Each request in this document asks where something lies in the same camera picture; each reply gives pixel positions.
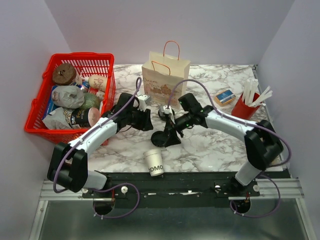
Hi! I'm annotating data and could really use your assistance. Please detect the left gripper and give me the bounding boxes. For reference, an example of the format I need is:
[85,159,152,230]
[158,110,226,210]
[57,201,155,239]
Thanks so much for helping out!
[125,105,154,132]

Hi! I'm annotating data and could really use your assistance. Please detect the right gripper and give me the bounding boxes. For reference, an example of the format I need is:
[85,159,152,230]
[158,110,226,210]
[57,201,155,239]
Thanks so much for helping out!
[162,111,193,148]

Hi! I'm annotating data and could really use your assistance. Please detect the white paper coffee cup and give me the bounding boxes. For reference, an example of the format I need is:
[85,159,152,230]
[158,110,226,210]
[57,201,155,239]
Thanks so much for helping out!
[143,148,164,177]

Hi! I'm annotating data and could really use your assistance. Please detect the black coffee cup lid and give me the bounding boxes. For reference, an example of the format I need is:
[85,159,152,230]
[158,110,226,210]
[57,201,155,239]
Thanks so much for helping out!
[150,131,167,148]

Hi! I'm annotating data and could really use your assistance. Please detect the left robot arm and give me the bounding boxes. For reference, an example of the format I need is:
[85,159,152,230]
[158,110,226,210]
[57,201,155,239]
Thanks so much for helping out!
[47,92,154,198]

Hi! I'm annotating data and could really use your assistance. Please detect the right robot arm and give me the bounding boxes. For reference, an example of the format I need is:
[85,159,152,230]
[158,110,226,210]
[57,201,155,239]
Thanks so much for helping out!
[158,93,284,196]

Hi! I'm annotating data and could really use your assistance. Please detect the paper takeout bag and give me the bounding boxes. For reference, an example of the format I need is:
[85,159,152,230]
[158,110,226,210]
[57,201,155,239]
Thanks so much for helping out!
[141,49,191,110]

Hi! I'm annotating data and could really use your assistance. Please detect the green avocado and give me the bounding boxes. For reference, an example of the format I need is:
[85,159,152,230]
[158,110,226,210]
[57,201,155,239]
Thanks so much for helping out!
[80,92,101,110]

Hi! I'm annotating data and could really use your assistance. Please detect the beige printed bottle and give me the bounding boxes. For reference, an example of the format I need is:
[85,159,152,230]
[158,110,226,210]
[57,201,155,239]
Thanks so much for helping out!
[83,74,108,92]

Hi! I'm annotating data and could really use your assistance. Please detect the black food cup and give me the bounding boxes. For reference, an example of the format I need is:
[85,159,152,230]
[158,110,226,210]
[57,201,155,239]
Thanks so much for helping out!
[69,107,101,129]

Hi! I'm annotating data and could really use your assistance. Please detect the blue orange card box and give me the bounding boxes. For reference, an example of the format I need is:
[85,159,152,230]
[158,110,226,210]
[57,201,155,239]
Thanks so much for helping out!
[214,89,236,107]

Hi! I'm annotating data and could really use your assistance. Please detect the red straw cup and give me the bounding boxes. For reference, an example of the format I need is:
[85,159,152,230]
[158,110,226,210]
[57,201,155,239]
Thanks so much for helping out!
[231,94,260,120]

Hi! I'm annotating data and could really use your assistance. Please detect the grey crumpled bag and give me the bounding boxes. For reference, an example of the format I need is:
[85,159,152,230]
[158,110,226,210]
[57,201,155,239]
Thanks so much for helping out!
[51,85,85,109]

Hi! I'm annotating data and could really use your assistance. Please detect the silver snack bag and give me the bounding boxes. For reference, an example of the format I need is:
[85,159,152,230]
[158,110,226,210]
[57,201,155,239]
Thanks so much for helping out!
[42,107,74,130]

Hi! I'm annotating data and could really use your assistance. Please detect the white wrapped straws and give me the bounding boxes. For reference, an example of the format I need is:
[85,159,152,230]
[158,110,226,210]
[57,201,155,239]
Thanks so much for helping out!
[240,79,273,107]

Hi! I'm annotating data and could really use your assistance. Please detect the blue flat package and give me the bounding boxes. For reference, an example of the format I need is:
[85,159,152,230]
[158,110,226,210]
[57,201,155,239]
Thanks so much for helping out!
[41,85,58,120]

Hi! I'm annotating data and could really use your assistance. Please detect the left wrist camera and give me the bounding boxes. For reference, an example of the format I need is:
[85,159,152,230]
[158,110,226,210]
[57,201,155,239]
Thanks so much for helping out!
[137,94,151,112]

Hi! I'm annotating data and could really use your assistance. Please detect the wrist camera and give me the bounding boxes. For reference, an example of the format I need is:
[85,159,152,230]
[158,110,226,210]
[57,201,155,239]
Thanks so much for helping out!
[158,105,175,121]
[137,94,151,112]

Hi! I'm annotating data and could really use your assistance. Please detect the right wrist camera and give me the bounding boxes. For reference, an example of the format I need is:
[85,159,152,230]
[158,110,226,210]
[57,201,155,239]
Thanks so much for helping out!
[158,105,175,121]

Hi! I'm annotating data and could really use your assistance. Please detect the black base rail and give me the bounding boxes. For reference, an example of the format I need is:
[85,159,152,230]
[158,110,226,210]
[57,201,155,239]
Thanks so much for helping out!
[66,172,289,212]

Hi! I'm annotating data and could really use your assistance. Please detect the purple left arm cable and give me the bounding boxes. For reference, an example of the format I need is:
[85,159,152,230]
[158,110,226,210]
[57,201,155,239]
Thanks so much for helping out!
[52,77,142,194]

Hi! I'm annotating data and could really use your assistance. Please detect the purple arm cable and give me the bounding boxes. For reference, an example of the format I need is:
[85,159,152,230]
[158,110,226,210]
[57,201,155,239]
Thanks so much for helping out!
[167,79,293,218]
[52,77,142,194]

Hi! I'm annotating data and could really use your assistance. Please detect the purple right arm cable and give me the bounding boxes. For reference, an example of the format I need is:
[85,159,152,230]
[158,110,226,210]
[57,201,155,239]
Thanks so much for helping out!
[167,79,293,218]

